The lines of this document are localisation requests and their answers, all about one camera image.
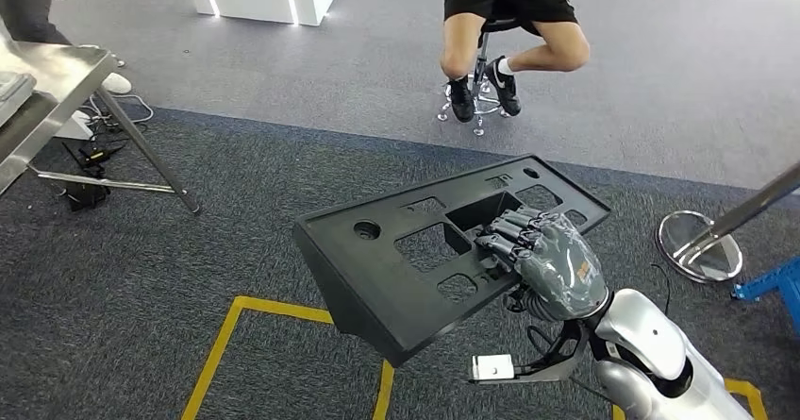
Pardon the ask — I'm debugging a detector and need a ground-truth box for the black floor device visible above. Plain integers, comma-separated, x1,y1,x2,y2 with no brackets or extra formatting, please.
62,182,112,212
62,142,129,168

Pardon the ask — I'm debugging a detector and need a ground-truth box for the standing person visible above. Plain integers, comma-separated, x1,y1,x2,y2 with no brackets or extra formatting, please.
0,0,134,96

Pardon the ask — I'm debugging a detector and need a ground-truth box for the chrome stanchion post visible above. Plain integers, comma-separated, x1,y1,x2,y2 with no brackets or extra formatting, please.
655,161,800,285

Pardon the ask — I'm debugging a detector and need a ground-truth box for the seated person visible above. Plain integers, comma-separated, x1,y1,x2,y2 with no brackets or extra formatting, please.
439,0,592,125

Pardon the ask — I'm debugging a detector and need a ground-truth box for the black plastic panel part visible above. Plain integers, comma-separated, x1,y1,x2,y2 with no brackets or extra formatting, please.
292,153,613,369

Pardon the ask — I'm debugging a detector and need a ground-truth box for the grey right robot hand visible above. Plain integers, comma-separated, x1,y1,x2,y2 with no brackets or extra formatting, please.
475,207,611,325

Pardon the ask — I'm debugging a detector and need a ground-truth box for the white power box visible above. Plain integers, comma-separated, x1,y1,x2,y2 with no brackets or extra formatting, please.
53,110,95,142

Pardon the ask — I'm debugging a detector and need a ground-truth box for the blue metal shelf rack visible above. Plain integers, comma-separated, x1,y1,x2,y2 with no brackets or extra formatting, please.
731,256,800,338

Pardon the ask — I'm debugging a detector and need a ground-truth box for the chrome swivel stool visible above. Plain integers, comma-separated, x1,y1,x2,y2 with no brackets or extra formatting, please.
436,15,523,138

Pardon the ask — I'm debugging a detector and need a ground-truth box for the stainless steel workbench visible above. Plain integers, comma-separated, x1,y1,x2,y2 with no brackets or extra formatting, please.
0,20,203,215

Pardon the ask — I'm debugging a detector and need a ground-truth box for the grey metal tray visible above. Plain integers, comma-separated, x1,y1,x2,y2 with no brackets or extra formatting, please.
0,70,38,127

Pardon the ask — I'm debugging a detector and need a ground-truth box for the white floor cable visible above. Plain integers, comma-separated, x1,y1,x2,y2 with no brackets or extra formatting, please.
81,93,155,134

